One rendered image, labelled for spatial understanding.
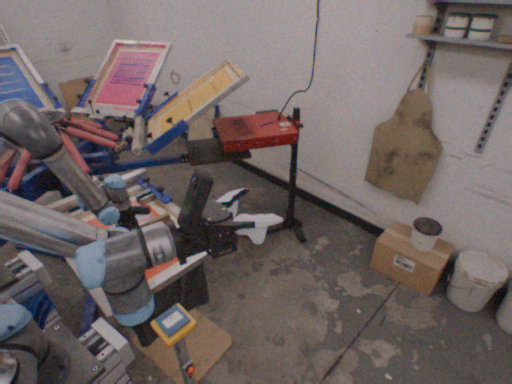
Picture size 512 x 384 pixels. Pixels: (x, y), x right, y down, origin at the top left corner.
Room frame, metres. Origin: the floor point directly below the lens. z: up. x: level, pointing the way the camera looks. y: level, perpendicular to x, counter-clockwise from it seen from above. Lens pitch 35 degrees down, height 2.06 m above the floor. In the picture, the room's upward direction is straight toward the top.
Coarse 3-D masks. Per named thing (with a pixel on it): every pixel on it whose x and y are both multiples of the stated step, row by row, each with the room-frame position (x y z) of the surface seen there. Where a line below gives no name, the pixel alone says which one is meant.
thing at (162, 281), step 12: (132, 192) 1.60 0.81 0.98; (168, 204) 1.46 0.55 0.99; (72, 216) 1.36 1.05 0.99; (84, 216) 1.39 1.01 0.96; (204, 252) 1.08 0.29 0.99; (72, 264) 1.01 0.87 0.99; (192, 264) 1.02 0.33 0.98; (168, 276) 0.94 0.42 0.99; (180, 276) 0.97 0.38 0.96; (96, 288) 0.87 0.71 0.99; (156, 288) 0.88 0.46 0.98; (96, 300) 0.81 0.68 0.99; (108, 312) 0.76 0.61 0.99
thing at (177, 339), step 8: (184, 312) 0.78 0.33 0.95; (192, 320) 0.75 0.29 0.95; (160, 328) 0.71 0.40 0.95; (184, 328) 0.71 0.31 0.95; (192, 328) 0.72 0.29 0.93; (160, 336) 0.69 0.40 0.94; (176, 336) 0.68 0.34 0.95; (168, 344) 0.65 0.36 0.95; (176, 344) 0.71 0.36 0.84; (184, 344) 0.73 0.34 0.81; (176, 352) 0.73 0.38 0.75; (184, 352) 0.73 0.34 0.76; (184, 360) 0.72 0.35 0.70; (184, 368) 0.70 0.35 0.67; (184, 376) 0.72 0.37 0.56; (192, 376) 0.73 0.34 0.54
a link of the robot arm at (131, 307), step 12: (144, 276) 0.40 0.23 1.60; (132, 288) 0.37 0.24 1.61; (144, 288) 0.39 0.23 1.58; (108, 300) 0.37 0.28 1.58; (120, 300) 0.36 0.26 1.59; (132, 300) 0.36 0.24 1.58; (144, 300) 0.38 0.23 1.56; (120, 312) 0.36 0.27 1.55; (132, 312) 0.36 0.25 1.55; (144, 312) 0.37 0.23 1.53; (132, 324) 0.36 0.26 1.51
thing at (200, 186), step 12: (192, 180) 0.48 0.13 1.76; (204, 180) 0.47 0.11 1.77; (192, 192) 0.47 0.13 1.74; (204, 192) 0.46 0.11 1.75; (192, 204) 0.45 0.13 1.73; (204, 204) 0.46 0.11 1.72; (180, 216) 0.47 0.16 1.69; (192, 216) 0.45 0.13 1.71; (180, 228) 0.45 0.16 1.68; (192, 228) 0.44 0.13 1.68
